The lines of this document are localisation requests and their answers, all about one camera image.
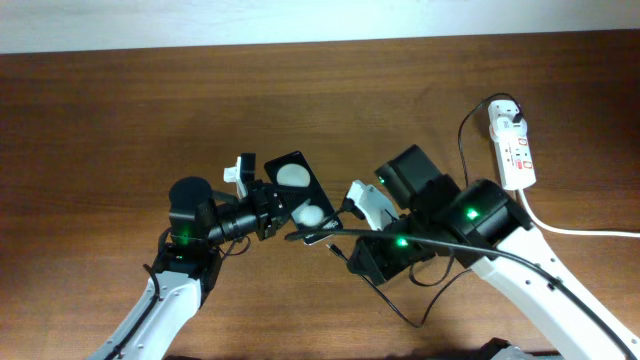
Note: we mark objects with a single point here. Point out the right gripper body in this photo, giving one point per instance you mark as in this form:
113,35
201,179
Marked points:
385,255

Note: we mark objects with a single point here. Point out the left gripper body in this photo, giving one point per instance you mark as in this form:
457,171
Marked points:
262,208

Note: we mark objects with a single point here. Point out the black smartphone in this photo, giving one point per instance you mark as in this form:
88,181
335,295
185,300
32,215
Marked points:
303,196

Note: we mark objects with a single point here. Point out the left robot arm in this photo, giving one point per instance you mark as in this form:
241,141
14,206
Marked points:
189,260

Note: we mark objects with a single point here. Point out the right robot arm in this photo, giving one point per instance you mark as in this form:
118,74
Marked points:
490,234

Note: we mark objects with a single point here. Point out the white USB charger plug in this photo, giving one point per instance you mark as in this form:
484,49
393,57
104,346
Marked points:
506,120

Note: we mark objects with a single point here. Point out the white power strip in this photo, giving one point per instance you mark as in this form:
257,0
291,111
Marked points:
515,163

